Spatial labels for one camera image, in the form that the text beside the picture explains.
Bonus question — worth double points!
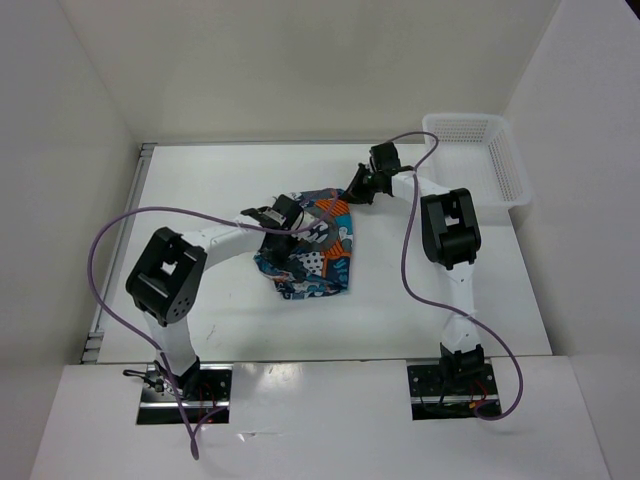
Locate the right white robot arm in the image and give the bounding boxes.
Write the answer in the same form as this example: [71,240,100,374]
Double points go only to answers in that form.
[342,142,485,393]

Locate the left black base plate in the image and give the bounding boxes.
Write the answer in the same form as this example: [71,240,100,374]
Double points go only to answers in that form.
[124,364,232,426]

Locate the aluminium table edge rail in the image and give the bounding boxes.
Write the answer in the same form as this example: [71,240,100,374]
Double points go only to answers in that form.
[80,143,157,365]

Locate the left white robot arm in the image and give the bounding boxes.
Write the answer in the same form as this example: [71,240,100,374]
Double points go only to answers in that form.
[125,195,317,400]

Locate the white perforated plastic basket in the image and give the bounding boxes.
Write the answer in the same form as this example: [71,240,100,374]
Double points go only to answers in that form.
[422,113,532,209]

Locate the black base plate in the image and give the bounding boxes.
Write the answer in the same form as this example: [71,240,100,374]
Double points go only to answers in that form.
[124,364,232,426]
[407,361,502,421]

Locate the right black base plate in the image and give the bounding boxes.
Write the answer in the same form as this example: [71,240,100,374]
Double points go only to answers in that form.
[407,361,502,421]

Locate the colourful patterned shorts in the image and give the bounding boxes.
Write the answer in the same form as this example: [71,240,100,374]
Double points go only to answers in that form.
[253,188,354,300]

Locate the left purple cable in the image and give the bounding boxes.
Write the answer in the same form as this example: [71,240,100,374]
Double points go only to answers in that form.
[87,199,351,461]

